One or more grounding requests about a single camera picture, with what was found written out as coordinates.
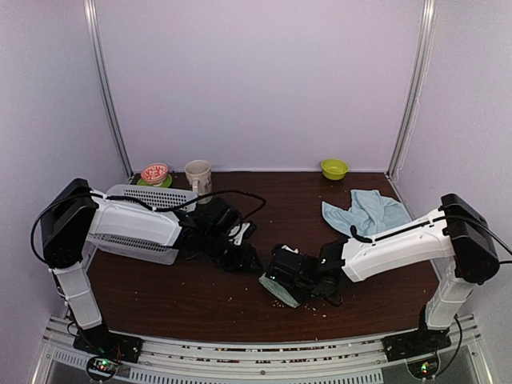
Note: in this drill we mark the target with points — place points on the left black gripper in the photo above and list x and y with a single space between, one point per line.
242 262

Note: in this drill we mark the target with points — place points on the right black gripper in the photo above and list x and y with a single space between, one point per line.
301 297

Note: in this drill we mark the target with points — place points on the green panda towel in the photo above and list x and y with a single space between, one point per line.
289 295

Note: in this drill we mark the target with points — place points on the white plastic basket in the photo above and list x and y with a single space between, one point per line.
128 222

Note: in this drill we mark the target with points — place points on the light blue towel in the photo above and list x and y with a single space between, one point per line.
370 213

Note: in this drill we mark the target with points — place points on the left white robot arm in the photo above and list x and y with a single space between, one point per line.
64 225

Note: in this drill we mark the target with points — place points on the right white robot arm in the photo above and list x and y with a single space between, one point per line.
454 231

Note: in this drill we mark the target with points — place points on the beige ceramic mug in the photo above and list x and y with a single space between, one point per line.
198 174

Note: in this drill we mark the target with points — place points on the green saucer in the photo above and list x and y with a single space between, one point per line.
164 184

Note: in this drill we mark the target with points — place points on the red patterned bowl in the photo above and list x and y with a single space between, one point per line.
155 174

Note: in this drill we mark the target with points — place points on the lime green bowl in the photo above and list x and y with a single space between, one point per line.
334 169

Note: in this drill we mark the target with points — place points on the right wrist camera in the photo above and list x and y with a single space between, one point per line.
286 263

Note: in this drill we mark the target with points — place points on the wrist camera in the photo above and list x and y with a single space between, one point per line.
286 263
224 220

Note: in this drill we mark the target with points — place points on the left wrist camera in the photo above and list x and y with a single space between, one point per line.
224 220

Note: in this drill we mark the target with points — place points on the front aluminium rail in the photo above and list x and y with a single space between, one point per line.
346 360

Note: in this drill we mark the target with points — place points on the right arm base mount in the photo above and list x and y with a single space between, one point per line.
420 348

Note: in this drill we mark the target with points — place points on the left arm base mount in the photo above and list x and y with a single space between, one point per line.
108 350

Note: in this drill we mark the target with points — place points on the left aluminium frame post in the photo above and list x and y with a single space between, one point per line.
91 16

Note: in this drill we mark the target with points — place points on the aluminium frame post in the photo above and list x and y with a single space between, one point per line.
91 16
422 57

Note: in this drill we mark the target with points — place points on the right aluminium frame post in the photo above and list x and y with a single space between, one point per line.
422 57

